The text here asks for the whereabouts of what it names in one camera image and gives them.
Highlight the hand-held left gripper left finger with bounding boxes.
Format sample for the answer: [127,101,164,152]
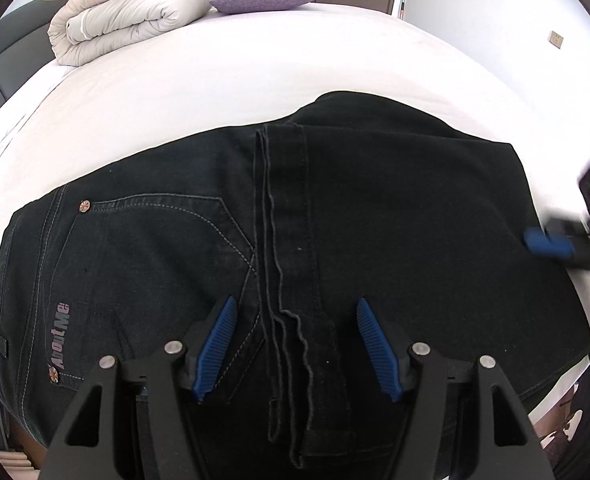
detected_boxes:
[50,296,239,480]

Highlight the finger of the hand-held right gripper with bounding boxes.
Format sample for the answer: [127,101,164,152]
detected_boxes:
[524,219,590,267]

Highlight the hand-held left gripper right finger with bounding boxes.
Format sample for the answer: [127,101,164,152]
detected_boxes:
[356,297,556,480]

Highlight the black denim pants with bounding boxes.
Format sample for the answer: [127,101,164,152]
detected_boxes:
[0,91,590,480]

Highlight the folded beige duvet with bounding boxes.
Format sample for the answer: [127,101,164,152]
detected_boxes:
[48,0,222,67]

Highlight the grey padded headboard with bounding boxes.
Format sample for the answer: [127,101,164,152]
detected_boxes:
[0,0,62,133]

